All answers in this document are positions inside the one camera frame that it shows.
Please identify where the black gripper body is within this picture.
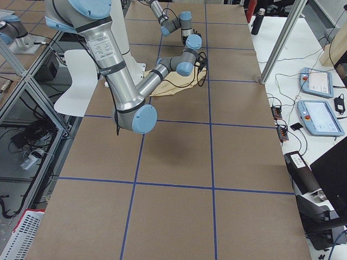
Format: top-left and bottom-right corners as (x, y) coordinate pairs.
(196, 55), (208, 75)

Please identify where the cream yellow graphic shirt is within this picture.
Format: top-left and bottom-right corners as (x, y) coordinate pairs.
(150, 68), (207, 97)

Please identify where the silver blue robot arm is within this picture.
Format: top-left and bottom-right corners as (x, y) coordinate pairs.
(45, 1), (202, 134)
(145, 0), (194, 44)

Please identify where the black water bottle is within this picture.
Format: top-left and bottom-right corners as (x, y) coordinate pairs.
(251, 8), (266, 35)

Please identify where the red cylinder bottle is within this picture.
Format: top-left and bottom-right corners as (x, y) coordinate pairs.
(246, 0), (258, 23)

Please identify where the blue teach pendant far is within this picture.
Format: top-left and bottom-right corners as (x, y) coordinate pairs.
(300, 67), (334, 99)

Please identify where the blue teach pendant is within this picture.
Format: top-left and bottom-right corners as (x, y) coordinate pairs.
(297, 100), (345, 137)
(300, 67), (334, 99)

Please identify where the blue teach pendant near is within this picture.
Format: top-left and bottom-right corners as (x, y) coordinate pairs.
(297, 100), (345, 137)

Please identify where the black power adapter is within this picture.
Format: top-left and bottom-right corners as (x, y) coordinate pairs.
(334, 94), (345, 114)

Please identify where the black monitor on stand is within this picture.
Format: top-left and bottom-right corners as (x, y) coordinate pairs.
(284, 138), (346, 250)

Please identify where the white power strip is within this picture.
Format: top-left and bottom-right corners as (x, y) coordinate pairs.
(21, 152), (41, 170)

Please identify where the white perforated basket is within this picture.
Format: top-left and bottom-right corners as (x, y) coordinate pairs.
(1, 209), (45, 260)

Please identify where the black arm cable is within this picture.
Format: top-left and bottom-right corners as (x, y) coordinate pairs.
(162, 51), (209, 89)

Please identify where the aluminium frame post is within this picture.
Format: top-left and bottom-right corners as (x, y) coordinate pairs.
(259, 0), (307, 85)

